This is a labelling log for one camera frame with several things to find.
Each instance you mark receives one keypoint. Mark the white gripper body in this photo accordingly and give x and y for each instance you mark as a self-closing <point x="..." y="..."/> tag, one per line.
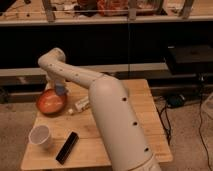
<point x="54" y="80"/>

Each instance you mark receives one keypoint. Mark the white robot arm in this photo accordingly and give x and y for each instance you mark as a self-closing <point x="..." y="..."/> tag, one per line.
<point x="116" y="120"/>

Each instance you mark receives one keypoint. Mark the orange ceramic bowl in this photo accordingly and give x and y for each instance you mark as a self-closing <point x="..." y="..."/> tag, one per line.
<point x="50" y="103"/>

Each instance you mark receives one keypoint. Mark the white tube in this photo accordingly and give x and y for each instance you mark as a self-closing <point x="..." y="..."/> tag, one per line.
<point x="79" y="106"/>

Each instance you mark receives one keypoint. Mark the white paper cup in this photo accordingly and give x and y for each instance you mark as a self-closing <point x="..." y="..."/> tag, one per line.
<point x="40" y="136"/>

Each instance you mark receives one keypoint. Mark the black rectangular remote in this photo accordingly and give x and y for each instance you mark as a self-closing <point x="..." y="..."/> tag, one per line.
<point x="67" y="148"/>

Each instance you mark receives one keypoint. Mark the cluttered shelf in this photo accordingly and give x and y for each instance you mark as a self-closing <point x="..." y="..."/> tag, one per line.
<point x="83" y="12"/>

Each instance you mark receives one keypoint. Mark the black power adapter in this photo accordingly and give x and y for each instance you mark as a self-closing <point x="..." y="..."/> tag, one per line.
<point x="175" y="101"/>

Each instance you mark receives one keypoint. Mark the black box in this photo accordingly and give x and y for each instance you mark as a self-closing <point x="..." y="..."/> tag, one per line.
<point x="195" y="59"/>

